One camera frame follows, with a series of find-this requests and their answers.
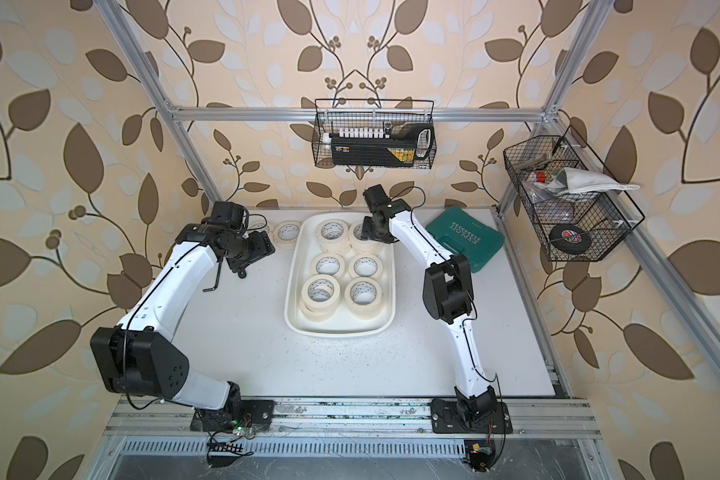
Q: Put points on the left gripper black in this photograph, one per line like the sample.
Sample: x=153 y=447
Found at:
x=259 y=244

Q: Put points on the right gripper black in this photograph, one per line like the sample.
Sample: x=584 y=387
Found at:
x=367 y=231

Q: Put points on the masking tape roll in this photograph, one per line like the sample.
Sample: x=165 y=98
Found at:
x=364 y=298
x=333 y=236
x=285 y=235
x=329 y=263
x=359 y=244
x=365 y=265

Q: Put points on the white plastic storage tray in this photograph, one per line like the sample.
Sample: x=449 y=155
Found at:
x=342 y=324

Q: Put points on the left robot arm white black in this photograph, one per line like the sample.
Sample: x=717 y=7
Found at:
x=137 y=357

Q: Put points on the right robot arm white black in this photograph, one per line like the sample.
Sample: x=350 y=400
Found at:
x=447 y=294

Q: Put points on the masking tape stack front left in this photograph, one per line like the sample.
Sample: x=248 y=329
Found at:
x=319 y=298

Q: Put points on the black yellow box in basket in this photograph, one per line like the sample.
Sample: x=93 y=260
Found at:
x=377 y=152

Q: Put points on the black tape roll red label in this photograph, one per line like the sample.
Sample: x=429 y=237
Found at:
x=570 y=239

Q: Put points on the green plastic tool case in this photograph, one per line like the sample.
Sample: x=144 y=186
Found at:
x=463 y=234

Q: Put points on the grey folded cloth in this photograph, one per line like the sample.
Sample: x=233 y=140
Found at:
x=572 y=181

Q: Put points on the black wire basket back wall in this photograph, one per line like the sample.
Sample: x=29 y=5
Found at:
x=368 y=118

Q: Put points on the black wire basket wall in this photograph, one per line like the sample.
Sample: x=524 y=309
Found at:
x=368 y=118
x=609 y=217

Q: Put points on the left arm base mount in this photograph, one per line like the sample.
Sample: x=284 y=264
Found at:
x=236 y=415

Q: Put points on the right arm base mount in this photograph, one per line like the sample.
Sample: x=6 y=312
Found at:
x=470 y=416

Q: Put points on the black wire basket right wall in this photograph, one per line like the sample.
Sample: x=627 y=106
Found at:
x=609 y=217

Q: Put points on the aluminium front rail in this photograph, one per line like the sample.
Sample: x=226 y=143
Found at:
x=324 y=417

